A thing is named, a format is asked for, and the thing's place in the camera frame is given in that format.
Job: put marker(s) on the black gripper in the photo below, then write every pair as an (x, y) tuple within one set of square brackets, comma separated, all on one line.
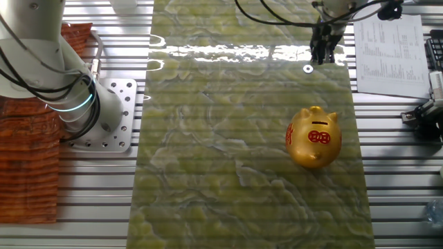
[(327, 34)]

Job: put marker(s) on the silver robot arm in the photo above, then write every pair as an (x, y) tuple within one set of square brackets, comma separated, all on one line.
[(31, 52)]

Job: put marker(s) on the golden piggy bank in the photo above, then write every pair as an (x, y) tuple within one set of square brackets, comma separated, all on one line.
[(311, 152)]

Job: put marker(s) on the printed paper sheet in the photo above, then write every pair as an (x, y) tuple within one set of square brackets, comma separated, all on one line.
[(391, 62)]

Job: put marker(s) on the black keyboard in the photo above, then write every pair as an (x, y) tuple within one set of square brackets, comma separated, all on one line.
[(436, 48)]

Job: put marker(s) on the green marble pattern mat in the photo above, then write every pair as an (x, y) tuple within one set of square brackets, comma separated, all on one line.
[(207, 138)]

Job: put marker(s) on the clear plastic water bottle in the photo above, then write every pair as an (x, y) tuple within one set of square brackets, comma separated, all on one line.
[(436, 212)]

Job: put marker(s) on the translucent plastic tray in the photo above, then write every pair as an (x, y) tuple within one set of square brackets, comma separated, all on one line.
[(123, 3)]

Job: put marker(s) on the brown wood-grain board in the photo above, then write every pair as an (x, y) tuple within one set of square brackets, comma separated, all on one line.
[(27, 173)]

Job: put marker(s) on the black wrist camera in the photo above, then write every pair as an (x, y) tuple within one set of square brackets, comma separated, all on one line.
[(390, 10)]

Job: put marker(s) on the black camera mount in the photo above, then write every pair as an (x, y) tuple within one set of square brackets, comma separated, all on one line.
[(427, 131)]

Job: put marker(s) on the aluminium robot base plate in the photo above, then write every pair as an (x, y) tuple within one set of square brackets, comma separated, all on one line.
[(131, 105)]

